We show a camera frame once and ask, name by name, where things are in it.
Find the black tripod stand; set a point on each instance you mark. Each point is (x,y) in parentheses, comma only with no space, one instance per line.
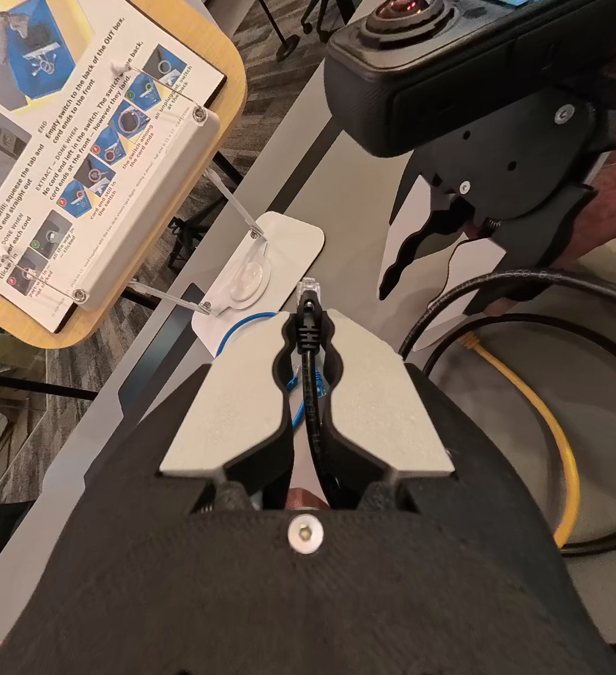
(285,48)

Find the white board stand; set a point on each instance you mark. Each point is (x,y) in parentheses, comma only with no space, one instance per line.
(292,237)

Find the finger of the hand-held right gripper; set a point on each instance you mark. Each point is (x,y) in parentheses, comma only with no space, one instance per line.
(466,263)
(408,227)

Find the person's left hand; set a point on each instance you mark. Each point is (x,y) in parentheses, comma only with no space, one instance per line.
(305,501)

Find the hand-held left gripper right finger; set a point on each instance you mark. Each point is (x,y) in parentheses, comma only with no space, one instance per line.
(392,416)

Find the white holder bar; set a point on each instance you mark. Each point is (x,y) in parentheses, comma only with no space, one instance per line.
(155,205)

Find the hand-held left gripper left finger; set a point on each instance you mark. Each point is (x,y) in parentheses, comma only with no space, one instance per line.
(223,416)

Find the person's right hand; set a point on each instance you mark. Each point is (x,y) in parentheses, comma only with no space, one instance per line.
(608,211)

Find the printed instruction sheet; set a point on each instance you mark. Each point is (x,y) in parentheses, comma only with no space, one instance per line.
(49,158)

